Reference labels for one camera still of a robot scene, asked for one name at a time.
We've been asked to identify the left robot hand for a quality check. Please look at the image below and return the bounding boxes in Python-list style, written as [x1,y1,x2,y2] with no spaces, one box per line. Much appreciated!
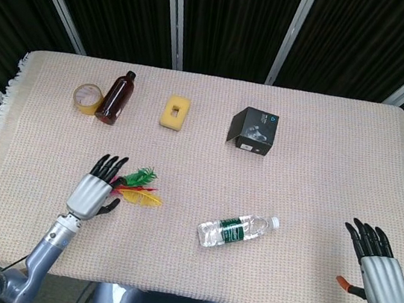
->
[64,149,130,226]

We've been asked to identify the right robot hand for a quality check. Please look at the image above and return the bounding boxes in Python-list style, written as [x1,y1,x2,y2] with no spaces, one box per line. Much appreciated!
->
[333,216,404,303]

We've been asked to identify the colourful feather toy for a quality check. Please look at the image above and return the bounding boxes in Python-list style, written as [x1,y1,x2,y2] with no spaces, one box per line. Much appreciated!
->
[107,162,168,210]

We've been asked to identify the yellow tape roll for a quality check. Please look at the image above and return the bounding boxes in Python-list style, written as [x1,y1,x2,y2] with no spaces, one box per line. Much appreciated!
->
[70,81,106,119]

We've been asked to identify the brown amber plastic bottle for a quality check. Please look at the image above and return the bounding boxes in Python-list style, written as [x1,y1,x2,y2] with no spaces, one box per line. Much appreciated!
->
[93,66,138,128]

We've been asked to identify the beige woven tablecloth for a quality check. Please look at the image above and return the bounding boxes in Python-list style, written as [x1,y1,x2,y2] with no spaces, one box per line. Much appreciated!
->
[0,43,404,303]

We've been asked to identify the yellow sponge with hole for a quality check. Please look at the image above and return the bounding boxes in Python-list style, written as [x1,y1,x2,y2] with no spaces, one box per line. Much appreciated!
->
[158,93,193,133]

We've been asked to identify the clear plastic water bottle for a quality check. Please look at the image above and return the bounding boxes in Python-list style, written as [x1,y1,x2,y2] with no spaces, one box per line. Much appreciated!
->
[195,206,282,257]

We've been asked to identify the black cardboard box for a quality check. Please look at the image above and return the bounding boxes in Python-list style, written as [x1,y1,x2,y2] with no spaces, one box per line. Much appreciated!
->
[224,104,281,157]

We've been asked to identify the black curtain backdrop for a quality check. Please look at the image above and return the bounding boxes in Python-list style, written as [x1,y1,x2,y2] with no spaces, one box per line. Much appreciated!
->
[0,0,404,173]

